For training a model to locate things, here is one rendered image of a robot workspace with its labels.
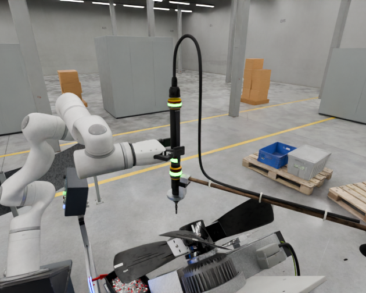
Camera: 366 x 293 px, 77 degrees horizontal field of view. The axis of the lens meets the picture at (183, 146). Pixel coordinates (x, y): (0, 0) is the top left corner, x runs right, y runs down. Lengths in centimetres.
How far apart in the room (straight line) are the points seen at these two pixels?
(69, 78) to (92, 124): 815
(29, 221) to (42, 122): 47
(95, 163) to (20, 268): 71
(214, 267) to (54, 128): 85
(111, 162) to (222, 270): 60
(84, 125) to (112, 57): 623
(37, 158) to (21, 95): 562
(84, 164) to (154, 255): 51
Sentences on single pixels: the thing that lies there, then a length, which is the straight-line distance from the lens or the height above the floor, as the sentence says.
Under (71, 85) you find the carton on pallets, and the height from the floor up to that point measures 78.
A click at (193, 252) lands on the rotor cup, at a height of 119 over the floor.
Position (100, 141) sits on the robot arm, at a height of 173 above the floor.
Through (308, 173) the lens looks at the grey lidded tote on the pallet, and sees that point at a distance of 383.
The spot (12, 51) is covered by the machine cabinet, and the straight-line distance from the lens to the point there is 667.
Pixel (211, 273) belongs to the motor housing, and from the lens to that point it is 99.
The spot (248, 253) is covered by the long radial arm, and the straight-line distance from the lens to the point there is 115.
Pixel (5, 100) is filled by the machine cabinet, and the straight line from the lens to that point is 679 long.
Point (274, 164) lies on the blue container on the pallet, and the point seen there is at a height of 21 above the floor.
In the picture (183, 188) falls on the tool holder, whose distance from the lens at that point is 84.
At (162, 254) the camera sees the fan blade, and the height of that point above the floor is 119.
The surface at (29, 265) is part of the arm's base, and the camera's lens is 128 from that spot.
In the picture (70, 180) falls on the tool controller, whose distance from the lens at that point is 149.
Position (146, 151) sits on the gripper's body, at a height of 167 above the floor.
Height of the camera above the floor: 196
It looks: 23 degrees down
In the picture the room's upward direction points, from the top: straight up
